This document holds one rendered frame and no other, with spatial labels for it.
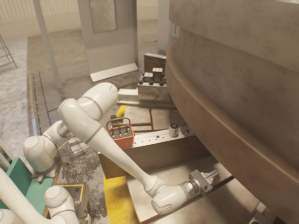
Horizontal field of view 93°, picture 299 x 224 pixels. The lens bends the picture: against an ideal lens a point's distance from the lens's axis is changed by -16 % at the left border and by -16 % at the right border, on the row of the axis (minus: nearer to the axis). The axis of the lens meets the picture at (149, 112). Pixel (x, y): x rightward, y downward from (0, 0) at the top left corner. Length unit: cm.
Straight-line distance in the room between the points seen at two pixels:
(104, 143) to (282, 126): 82
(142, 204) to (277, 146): 108
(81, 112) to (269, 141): 87
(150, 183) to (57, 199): 45
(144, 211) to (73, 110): 106
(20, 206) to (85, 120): 36
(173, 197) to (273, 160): 49
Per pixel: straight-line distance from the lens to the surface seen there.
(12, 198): 67
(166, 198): 81
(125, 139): 127
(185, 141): 150
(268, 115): 96
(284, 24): 73
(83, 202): 159
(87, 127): 66
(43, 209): 121
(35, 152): 117
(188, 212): 151
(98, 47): 408
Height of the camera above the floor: 169
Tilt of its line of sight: 36 degrees down
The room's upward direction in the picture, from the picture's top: straight up
